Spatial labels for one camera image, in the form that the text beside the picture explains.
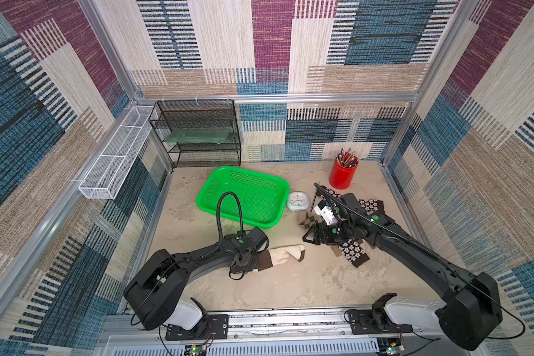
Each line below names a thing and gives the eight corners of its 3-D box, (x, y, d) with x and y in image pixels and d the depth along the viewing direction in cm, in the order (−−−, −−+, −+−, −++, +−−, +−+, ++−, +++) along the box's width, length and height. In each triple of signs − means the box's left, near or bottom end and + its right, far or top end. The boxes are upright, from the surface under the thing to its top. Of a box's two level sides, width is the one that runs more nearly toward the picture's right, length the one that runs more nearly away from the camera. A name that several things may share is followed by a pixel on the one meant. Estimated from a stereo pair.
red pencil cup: (331, 189, 112) (338, 166, 99) (327, 171, 119) (333, 148, 107) (351, 189, 112) (361, 166, 99) (346, 171, 119) (354, 147, 107)
